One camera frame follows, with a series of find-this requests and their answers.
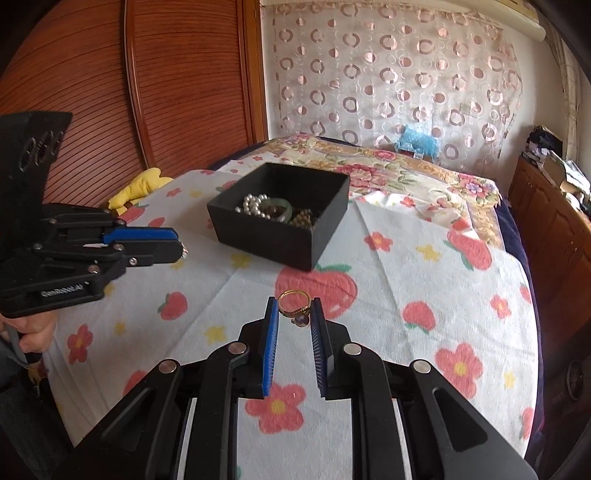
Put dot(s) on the blue plush toy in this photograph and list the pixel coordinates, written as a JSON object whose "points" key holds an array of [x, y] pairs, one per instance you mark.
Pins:
{"points": [[417, 142]]}

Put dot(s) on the floral strawberry bed sheet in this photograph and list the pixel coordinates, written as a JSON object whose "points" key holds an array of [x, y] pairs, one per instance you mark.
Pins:
{"points": [[441, 364]]}

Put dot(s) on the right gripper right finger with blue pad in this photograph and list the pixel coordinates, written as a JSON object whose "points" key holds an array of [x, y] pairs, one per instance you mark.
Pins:
{"points": [[328, 338]]}

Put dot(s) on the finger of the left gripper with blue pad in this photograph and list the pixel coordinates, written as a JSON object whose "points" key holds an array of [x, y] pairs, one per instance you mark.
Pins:
{"points": [[143, 253], [133, 234]]}

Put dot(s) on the black square jewelry box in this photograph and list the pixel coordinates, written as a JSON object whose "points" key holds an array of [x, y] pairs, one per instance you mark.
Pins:
{"points": [[319, 198]]}

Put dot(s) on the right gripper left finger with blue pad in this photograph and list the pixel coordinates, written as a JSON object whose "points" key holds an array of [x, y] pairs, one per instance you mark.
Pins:
{"points": [[256, 376]]}

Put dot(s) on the stack of clutter on cabinet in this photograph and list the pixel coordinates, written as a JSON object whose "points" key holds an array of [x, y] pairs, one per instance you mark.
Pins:
{"points": [[543, 149]]}

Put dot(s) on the green jade bangle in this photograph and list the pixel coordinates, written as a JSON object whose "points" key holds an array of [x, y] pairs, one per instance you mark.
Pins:
{"points": [[276, 209]]}

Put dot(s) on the red-brown wooden headboard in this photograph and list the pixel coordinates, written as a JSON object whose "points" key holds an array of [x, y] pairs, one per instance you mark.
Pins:
{"points": [[176, 85]]}

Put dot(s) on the wooden side cabinet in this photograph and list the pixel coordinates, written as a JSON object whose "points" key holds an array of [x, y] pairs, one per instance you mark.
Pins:
{"points": [[556, 239]]}

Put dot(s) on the person's left hand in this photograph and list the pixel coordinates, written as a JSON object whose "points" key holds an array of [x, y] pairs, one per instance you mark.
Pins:
{"points": [[37, 331]]}

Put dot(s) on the circle-patterned sheer curtain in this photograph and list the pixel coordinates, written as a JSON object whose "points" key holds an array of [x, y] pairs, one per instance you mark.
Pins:
{"points": [[375, 74]]}

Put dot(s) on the multicolour floral quilt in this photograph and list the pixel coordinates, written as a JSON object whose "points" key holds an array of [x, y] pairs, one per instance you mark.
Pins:
{"points": [[454, 200]]}

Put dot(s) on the yellow plush toy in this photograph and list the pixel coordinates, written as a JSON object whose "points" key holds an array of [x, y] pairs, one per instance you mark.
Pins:
{"points": [[139, 188]]}

